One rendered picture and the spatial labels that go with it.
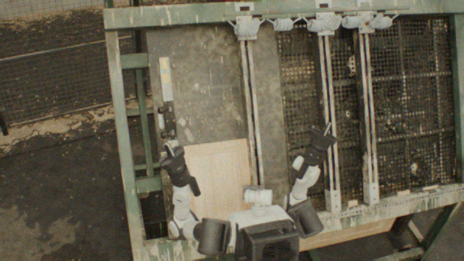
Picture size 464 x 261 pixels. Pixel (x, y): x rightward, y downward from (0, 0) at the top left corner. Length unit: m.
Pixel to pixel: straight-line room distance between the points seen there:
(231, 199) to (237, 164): 0.19
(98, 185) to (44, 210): 0.49
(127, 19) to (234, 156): 0.89
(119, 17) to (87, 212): 1.96
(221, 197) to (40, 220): 1.82
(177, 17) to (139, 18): 0.18
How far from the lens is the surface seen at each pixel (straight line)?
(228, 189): 2.32
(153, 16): 2.15
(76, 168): 4.03
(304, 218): 1.92
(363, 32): 2.55
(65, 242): 3.52
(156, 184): 2.29
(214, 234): 1.79
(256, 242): 1.69
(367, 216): 2.69
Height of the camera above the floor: 2.79
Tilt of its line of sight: 40 degrees down
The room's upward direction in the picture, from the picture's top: 6 degrees clockwise
